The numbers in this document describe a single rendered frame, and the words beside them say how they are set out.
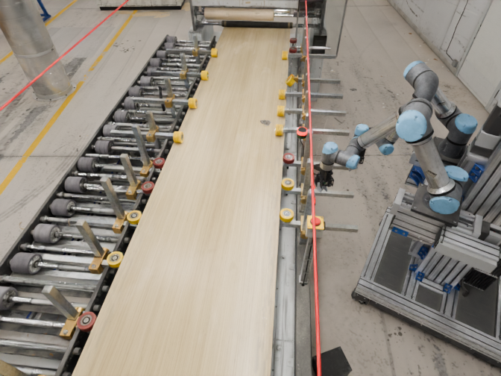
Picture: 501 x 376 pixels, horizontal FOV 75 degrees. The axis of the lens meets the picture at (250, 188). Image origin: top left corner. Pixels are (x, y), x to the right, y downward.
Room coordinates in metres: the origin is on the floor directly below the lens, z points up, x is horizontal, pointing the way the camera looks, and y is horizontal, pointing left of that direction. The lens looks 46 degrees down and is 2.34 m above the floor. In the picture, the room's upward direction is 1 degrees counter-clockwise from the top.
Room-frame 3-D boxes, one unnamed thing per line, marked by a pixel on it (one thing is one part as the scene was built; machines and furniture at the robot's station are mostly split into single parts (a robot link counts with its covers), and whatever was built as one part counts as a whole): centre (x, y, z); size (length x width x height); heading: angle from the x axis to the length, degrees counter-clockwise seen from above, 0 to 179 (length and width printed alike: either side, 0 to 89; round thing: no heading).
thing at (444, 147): (1.55, -1.25, 1.09); 0.15 x 0.15 x 0.10
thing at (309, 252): (0.87, -0.28, 0.93); 0.05 x 0.04 x 0.45; 173
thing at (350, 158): (1.30, -0.52, 1.22); 0.11 x 0.11 x 0.08; 57
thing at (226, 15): (4.03, -0.11, 1.05); 1.43 x 0.12 x 0.12; 83
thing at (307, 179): (1.38, -0.34, 0.90); 0.03 x 0.03 x 0.48; 83
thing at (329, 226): (1.16, -0.40, 0.81); 0.43 x 0.03 x 0.04; 83
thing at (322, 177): (1.33, -0.43, 1.06); 0.09 x 0.08 x 0.12; 13
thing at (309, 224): (0.87, -0.28, 1.18); 0.07 x 0.07 x 0.08; 83
